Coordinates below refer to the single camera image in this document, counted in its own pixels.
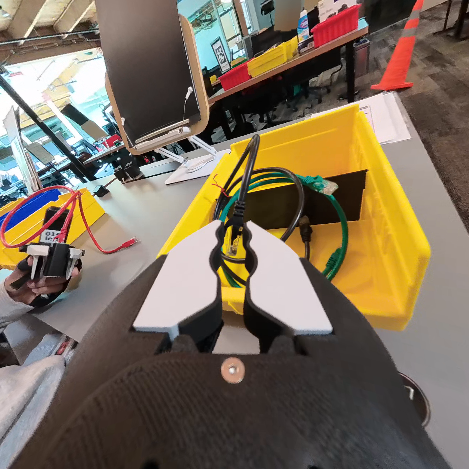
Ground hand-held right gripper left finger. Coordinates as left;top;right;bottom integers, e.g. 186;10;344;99
133;220;224;339

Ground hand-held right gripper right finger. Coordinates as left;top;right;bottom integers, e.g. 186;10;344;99
243;220;334;336

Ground red ethernet cable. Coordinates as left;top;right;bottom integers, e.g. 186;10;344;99
0;186;140;255

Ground green ethernet cable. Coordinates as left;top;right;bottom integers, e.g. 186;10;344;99
220;174;349;290

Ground yellow plastic bin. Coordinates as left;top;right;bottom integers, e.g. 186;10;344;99
247;37;299;78
0;188;106;266
157;103;431;332

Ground black ethernet cable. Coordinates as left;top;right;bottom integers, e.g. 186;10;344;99
213;134;314;290

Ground person's left forearm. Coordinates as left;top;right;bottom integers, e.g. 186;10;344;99
0;282;36;330

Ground black desk grommet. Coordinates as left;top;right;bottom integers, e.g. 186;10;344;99
399;372;431;428

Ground person's left hand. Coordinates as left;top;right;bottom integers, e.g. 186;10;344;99
5;267;81;307

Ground blue plastic bin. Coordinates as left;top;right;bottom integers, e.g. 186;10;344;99
0;189;61;237

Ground clear standing panel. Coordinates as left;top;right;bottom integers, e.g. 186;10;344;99
2;106;41;193

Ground black bin divider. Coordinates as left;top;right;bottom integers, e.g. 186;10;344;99
229;169;368;230

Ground black pole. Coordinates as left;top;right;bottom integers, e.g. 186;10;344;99
0;73;96;182

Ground person's grey jacket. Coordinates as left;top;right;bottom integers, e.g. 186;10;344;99
0;331;78;452

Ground black panel on white stand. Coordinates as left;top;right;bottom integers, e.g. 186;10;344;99
95;0;232;185

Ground white paper sheets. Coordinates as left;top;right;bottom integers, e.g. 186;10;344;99
357;92;413;145

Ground red plastic bin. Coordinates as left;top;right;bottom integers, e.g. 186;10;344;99
311;4;362;49
218;60;253;92

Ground framed marker sign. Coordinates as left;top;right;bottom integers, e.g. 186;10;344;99
211;37;231;74

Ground wooden background table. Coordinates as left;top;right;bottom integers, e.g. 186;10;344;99
207;16;369;144

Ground orange traffic cone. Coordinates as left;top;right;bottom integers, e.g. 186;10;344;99
371;0;426;92

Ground white wipes canister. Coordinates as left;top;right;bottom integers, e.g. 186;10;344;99
298;9;311;43

